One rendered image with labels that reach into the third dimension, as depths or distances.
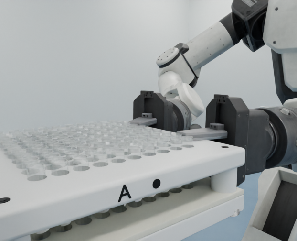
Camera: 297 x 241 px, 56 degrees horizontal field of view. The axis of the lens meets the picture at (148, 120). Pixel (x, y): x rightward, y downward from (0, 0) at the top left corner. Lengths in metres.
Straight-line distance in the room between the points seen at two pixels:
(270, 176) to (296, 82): 0.23
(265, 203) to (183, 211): 0.50
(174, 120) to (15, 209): 0.38
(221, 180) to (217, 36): 0.63
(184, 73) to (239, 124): 0.52
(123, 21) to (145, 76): 1.00
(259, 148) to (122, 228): 0.22
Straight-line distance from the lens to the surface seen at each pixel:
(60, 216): 0.19
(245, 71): 5.22
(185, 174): 0.25
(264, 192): 0.74
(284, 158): 0.41
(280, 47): 0.76
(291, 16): 0.76
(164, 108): 0.45
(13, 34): 3.90
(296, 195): 0.77
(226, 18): 0.90
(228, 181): 0.31
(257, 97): 5.12
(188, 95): 0.62
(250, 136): 0.38
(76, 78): 4.21
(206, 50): 0.88
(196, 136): 0.33
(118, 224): 0.25
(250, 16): 0.86
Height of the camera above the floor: 1.02
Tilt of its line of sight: 9 degrees down
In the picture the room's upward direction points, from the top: straight up
